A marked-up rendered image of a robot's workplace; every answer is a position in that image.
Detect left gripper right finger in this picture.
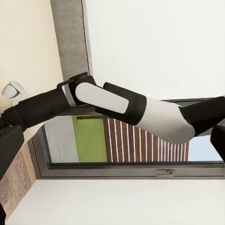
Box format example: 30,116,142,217
210,124,225,162

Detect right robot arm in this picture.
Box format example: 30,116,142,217
0,72,225,145

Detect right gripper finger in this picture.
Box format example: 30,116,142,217
0,110,11,130

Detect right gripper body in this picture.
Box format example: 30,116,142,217
5,93,55,132

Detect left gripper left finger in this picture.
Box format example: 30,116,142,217
0,125,24,181

